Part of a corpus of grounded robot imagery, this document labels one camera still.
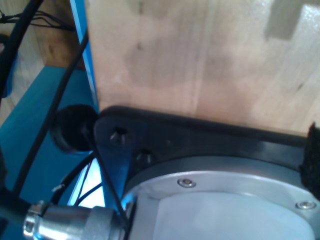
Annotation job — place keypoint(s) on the black mounting plate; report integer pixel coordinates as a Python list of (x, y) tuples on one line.
[(200, 140)]

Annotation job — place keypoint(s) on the blue metal bench frame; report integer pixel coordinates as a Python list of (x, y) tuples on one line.
[(37, 100)]

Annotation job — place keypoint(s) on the black round cap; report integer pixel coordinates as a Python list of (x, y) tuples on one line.
[(72, 125)]

